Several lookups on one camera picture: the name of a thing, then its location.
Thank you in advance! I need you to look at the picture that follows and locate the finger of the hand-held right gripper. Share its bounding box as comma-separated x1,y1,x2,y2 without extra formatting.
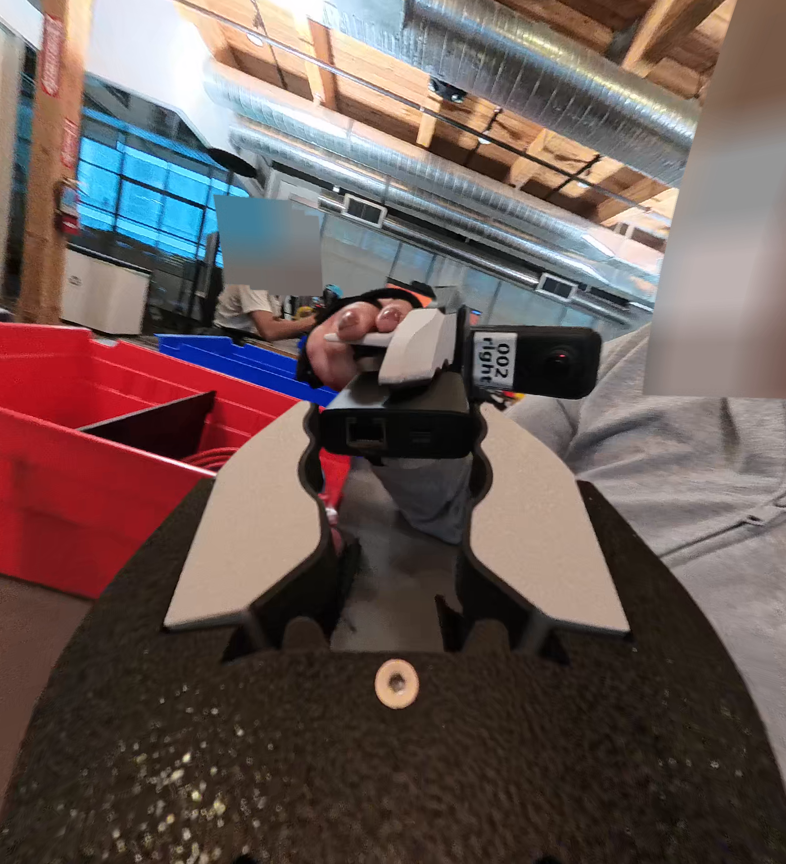
378,306,466,389

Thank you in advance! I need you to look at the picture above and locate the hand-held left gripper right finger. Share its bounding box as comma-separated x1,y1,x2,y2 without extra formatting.
459,413,632,639

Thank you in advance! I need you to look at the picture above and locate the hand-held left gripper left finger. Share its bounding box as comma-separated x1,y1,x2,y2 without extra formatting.
162,401,343,634

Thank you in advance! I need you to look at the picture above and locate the black network switch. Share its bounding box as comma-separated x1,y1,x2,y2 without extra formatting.
316,386,487,462

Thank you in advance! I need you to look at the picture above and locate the red network cable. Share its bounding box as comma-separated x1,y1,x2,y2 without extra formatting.
180,445,232,473

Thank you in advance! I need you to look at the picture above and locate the blue plastic bin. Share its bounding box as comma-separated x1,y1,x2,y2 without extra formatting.
155,333,340,407

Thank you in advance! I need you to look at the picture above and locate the red plastic bin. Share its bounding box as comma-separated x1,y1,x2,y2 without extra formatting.
0,320,355,602

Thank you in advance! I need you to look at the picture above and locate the person's right forearm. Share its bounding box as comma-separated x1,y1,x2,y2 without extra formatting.
369,459,476,548

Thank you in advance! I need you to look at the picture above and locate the grey desk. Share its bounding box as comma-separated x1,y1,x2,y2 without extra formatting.
0,466,465,864

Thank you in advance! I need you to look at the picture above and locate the person's right hand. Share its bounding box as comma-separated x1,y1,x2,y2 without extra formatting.
300,302,413,399

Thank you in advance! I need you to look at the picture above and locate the black bin divider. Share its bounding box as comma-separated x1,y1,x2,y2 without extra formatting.
77,391,217,441

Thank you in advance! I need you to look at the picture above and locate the person in grey hoodie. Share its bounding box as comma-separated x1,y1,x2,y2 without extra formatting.
501,324,786,864

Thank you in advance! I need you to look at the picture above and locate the black round lamp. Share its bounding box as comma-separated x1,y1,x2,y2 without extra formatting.
209,150,259,178

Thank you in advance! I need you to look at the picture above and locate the blue-lit window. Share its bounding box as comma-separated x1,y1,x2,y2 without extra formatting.
72,111,232,271

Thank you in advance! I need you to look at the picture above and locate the red fire extinguisher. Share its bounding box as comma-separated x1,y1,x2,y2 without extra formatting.
55,179,82,237

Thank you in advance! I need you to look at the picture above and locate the large silver duct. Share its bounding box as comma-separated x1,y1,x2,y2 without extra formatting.
400,0,701,189

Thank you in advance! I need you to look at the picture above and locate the wooden post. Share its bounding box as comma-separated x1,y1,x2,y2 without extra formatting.
15,0,93,325

